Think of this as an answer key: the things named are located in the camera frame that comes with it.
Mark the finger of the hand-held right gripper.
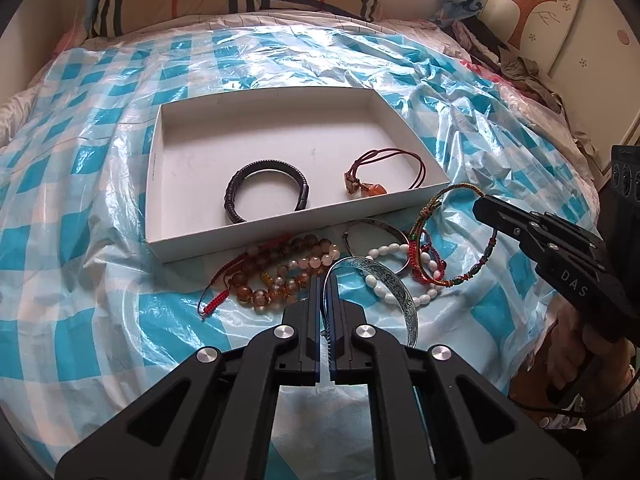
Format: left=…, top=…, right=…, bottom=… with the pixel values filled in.
left=472, top=195, right=607, bottom=263

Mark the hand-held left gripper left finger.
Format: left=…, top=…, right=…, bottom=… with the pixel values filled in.
left=54, top=278, right=321, bottom=480

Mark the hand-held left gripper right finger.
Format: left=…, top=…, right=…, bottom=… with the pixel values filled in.
left=327, top=278, right=584, bottom=480

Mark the amber bead bracelet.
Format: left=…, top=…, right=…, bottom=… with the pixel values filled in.
left=231, top=233, right=342, bottom=313

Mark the pink bead bracelet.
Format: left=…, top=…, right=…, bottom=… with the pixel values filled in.
left=280, top=252, right=336, bottom=281

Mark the engraved silver bangle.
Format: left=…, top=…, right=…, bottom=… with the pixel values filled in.
left=322, top=256, right=419, bottom=349

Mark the multicolour woven bracelet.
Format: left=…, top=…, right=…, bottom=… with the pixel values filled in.
left=407, top=183, right=499, bottom=288

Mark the red woven bracelet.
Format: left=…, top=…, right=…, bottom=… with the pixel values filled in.
left=410, top=230, right=447, bottom=286

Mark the white bead bracelet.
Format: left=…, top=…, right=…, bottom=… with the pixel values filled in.
left=364, top=242, right=439, bottom=306

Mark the thin silver bangle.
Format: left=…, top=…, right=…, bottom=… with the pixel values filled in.
left=342, top=218, right=411, bottom=276

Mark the red cord beaded bracelet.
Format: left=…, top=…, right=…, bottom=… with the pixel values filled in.
left=196, top=237, right=293, bottom=321

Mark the red cord bracelet orange pendant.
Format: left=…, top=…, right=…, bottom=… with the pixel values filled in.
left=344, top=147, right=429, bottom=200

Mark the black leather bracelet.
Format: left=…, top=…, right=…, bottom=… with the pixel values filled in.
left=224, top=160, right=310, bottom=225

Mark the white cardboard box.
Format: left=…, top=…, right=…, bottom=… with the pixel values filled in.
left=145, top=86, right=451, bottom=264

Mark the person's right forearm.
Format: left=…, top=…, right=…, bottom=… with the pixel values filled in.
left=585, top=355, right=640, bottom=431

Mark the person's right hand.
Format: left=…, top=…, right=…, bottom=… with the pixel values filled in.
left=515, top=305, right=635, bottom=402

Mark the dark clothes pile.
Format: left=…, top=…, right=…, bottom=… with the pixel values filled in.
left=452, top=15, right=567, bottom=111

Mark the tree print headboard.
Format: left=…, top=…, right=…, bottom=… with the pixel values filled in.
left=480, top=0, right=640, bottom=147

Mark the blue checked plastic sheet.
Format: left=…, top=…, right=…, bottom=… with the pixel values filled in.
left=0, top=22, right=601, bottom=480

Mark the black cable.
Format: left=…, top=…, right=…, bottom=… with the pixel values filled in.
left=507, top=365, right=640, bottom=415

